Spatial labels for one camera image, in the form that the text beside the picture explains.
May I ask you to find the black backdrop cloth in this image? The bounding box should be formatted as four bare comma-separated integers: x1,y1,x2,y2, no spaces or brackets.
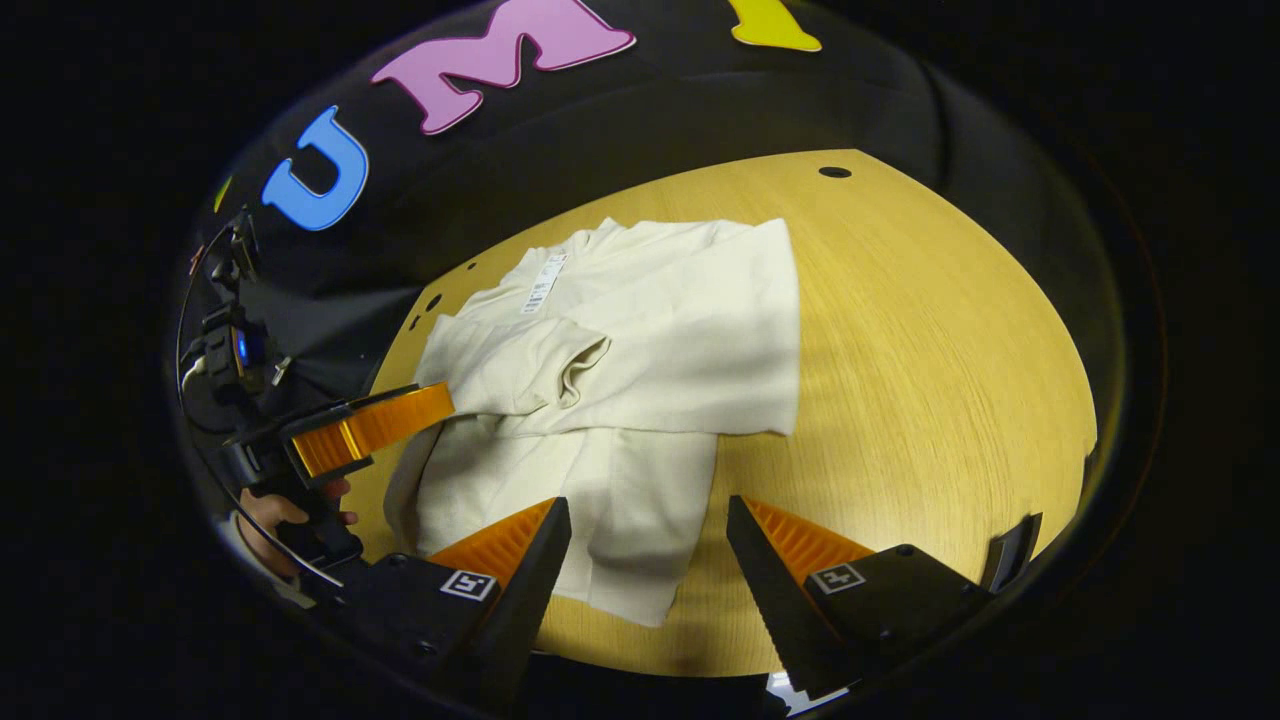
170,0,1131,521

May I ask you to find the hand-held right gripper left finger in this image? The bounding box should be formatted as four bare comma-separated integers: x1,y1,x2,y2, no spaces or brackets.
318,497,573,711

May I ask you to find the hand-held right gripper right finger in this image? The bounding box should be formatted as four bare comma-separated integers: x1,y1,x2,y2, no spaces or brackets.
726,494,993,703

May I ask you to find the white paper hang tag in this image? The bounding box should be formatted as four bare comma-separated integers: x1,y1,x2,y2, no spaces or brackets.
519,252,569,315

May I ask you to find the white zip-neck garment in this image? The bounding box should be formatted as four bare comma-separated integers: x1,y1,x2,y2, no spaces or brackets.
383,217,803,629

